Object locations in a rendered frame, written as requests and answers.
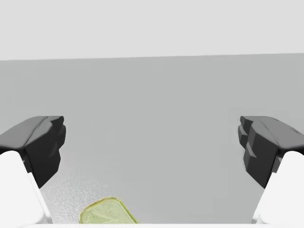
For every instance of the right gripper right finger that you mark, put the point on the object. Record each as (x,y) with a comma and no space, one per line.
(266,152)

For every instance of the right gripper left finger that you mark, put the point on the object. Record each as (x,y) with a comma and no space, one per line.
(35,152)

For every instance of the green and blue rectangular can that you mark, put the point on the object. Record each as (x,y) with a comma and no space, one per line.
(107,212)

